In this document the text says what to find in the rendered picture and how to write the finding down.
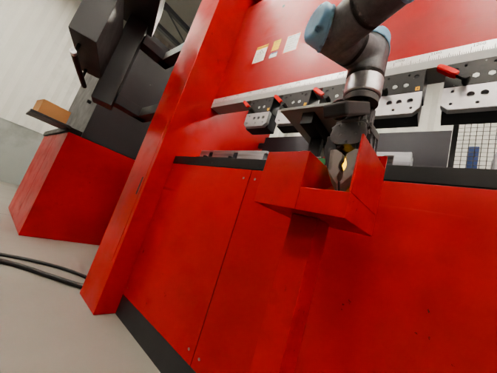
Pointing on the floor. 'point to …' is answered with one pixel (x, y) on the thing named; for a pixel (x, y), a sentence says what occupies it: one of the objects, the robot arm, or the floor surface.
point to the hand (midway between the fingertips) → (339, 186)
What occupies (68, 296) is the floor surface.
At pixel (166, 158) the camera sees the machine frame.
